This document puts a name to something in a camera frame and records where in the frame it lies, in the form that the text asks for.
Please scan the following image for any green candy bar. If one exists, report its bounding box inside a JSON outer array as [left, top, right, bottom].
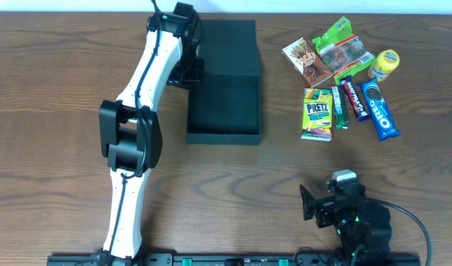
[[331, 86, 349, 129]]

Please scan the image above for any green Pretz box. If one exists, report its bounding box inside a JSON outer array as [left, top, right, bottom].
[[301, 88, 333, 141]]

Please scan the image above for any green clear snack bag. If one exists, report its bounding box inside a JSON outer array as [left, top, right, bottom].
[[312, 16, 375, 85]]

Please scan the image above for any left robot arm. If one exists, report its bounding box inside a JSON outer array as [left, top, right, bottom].
[[88, 2, 204, 265]]

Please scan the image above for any brown Pocky box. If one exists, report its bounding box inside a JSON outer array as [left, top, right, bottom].
[[281, 38, 332, 88]]

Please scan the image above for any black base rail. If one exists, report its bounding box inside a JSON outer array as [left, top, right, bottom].
[[46, 253, 421, 266]]

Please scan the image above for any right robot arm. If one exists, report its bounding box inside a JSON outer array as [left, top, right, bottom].
[[299, 179, 392, 265]]

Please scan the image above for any yellow candy jar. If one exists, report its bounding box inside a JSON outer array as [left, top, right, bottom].
[[368, 50, 400, 81]]

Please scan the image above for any blue Oreo pack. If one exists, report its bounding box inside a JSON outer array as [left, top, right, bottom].
[[357, 78, 400, 141]]

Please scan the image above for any purple Dairy Milk bar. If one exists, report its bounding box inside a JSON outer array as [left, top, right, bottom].
[[340, 75, 369, 121]]

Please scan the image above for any black gift box with lid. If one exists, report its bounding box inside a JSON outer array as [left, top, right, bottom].
[[186, 20, 261, 145]]

